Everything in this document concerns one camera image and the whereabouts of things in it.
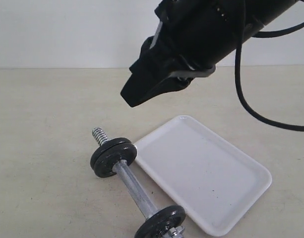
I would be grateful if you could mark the chrome dumbbell bar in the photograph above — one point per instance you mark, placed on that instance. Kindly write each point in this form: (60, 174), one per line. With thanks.
(135, 189)

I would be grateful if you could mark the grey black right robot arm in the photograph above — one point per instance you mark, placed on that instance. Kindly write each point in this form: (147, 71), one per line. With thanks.
(278, 10)

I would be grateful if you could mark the white rectangular tray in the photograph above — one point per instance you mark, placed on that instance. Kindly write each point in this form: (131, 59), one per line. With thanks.
(214, 181)

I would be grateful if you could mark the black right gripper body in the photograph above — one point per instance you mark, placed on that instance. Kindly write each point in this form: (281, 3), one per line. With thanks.
(193, 36)

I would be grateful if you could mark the black weight plate on bar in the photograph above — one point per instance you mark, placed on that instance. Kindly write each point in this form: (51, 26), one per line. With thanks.
(104, 165)

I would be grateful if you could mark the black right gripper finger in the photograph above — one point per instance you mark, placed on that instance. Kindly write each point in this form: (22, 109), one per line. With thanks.
(170, 84)
(142, 87)

